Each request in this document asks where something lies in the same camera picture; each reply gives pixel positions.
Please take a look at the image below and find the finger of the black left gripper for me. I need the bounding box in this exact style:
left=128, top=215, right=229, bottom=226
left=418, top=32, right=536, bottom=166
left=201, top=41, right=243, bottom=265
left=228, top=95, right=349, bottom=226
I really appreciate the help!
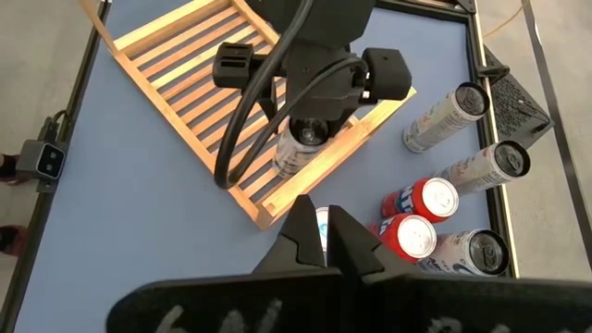
left=330, top=115, right=357, bottom=138
left=258, top=87, right=284, bottom=133

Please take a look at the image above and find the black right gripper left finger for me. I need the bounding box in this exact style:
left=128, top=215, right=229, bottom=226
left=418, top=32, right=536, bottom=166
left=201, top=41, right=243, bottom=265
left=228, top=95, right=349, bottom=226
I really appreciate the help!
left=252, top=194, right=327, bottom=276

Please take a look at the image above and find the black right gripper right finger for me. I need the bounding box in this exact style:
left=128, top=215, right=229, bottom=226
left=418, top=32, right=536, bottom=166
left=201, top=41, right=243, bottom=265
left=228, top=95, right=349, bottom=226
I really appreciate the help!
left=327, top=204, right=417, bottom=279

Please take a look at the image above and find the white Celsius Arctic Vibe can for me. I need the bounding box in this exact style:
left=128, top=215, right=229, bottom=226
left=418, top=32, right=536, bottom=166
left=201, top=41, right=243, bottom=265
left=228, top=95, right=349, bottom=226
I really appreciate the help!
left=415, top=228, right=511, bottom=278
left=271, top=116, right=334, bottom=179

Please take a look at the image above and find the white Celsius Tropical Vibe can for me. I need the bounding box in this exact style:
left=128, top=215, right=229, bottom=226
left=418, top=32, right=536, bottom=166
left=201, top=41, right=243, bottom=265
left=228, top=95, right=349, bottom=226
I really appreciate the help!
left=401, top=81, right=491, bottom=154
left=437, top=140, right=532, bottom=198

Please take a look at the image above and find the wooden slatted shelf rack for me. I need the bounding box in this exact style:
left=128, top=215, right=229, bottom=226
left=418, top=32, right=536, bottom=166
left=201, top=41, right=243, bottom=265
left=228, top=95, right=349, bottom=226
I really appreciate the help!
left=78, top=0, right=417, bottom=231

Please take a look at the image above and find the blue silver Red Bull can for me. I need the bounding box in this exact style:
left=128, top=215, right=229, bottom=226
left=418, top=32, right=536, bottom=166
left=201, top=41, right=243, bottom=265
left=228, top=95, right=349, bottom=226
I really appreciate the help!
left=314, top=206, right=330, bottom=253

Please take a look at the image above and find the red Fanta can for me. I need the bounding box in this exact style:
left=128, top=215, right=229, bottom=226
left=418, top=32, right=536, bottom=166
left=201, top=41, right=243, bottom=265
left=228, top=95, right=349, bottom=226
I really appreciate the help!
left=367, top=212, right=438, bottom=265
left=380, top=177, right=461, bottom=225

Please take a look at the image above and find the small black table clamp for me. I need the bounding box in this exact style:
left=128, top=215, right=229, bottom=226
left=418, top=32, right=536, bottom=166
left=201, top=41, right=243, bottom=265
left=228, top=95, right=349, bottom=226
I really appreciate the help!
left=475, top=63, right=512, bottom=85

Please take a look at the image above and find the person's foot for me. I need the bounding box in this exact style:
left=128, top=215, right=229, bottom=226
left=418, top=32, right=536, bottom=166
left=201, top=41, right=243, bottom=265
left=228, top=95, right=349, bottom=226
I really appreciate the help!
left=0, top=225, right=28, bottom=258
left=0, top=153, right=22, bottom=186

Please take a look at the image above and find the yellow cable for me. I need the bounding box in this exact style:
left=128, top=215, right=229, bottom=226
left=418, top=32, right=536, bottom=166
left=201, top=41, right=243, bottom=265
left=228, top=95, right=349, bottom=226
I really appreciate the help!
left=481, top=5, right=524, bottom=39

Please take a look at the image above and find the grey depth camera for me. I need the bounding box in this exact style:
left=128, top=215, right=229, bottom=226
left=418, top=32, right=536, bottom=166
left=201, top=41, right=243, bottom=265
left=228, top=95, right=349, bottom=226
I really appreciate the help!
left=17, top=138, right=68, bottom=193

